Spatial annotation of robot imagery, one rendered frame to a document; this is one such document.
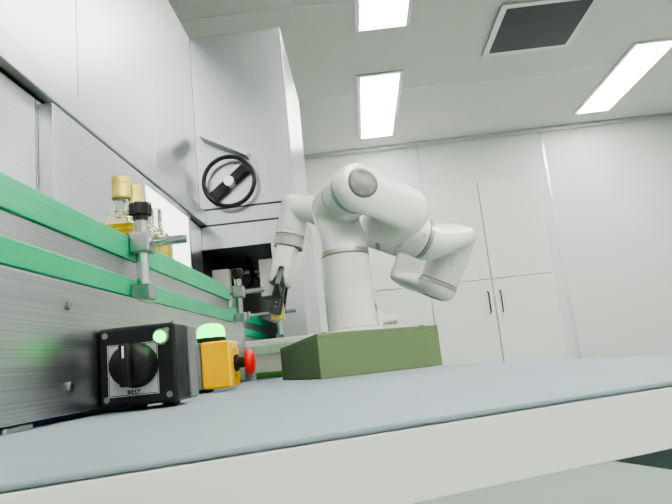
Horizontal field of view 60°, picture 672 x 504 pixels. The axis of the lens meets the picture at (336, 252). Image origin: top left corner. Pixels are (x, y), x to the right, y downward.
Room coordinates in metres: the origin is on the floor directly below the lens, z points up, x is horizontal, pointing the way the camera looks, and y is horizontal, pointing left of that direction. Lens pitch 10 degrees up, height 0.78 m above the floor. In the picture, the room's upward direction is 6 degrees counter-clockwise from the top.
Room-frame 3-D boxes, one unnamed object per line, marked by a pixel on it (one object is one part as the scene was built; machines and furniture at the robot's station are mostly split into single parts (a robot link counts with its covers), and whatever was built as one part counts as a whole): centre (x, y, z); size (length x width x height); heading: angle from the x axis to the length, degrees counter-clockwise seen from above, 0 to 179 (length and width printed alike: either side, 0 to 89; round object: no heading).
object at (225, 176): (2.17, 0.38, 1.49); 0.21 x 0.05 x 0.21; 88
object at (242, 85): (2.54, 0.31, 1.69); 0.70 x 0.37 x 0.89; 178
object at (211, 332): (0.92, 0.21, 0.84); 0.05 x 0.05 x 0.03
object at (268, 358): (1.46, 0.18, 0.79); 0.27 x 0.17 x 0.08; 88
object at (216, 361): (0.92, 0.21, 0.79); 0.07 x 0.07 x 0.07; 88
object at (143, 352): (0.58, 0.21, 0.79); 0.04 x 0.03 x 0.04; 88
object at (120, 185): (1.07, 0.40, 1.14); 0.04 x 0.04 x 0.04
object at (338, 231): (1.13, -0.02, 1.05); 0.13 x 0.10 x 0.16; 24
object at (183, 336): (0.64, 0.21, 0.79); 0.08 x 0.08 x 0.08; 88
